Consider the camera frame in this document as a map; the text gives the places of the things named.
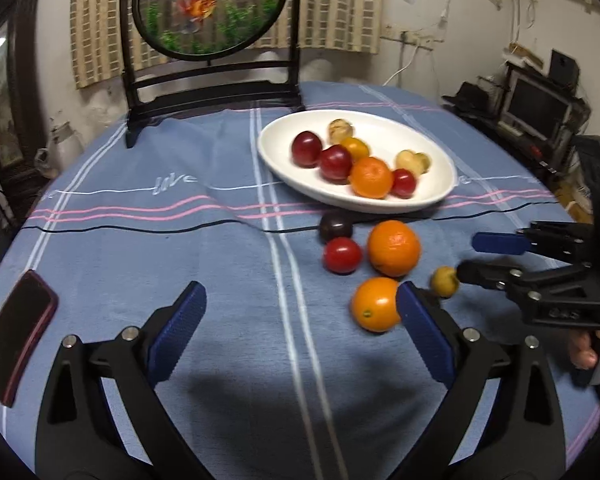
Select white power cable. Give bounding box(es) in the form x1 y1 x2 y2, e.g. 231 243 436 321
382 42 421 86

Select dark red plum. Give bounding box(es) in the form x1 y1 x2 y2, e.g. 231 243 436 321
320 144 354 182
291 130 324 168

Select dark framed landscape painting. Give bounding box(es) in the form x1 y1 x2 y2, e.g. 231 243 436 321
0 10 31 171

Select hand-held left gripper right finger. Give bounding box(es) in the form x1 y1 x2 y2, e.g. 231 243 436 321
387 280 567 480

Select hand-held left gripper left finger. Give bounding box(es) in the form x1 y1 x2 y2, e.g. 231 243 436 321
35 280 216 480

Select computer monitor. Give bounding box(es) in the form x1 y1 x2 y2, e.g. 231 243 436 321
500 70 581 141

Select smartphone with red case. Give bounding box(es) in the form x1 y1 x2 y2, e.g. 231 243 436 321
0 269 60 408

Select person's right hand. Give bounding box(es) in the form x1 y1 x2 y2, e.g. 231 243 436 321
567 321 600 386

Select cardboard box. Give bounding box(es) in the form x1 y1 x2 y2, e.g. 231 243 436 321
555 185 593 223

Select pale yellow round fruit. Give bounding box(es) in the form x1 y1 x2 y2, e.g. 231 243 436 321
328 119 355 144

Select orange mandarin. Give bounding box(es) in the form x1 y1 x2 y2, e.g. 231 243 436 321
367 220 422 278
350 156 394 199
350 277 403 334

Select white oval plate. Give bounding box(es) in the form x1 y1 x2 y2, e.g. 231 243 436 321
257 109 457 213

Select black speaker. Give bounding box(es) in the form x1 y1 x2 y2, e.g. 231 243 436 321
550 49 580 86

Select white kettle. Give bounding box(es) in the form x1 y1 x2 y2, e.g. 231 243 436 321
34 120 83 181

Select small yellow-orange fruit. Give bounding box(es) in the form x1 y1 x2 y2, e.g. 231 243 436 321
340 137 371 161

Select checked beige curtain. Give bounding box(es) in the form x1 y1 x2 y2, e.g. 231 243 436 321
70 0 383 90

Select yellow spotted pear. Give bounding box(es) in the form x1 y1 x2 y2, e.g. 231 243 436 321
395 149 423 176

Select white wall sockets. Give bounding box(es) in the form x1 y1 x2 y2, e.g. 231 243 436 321
382 30 443 51

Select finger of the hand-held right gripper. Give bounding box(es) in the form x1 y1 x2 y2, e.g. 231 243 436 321
456 259 593 301
471 221 600 263

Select round goldfish screen black stand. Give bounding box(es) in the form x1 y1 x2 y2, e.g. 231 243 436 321
121 0 306 148

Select dark purple plum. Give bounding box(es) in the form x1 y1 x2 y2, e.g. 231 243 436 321
318 211 354 243

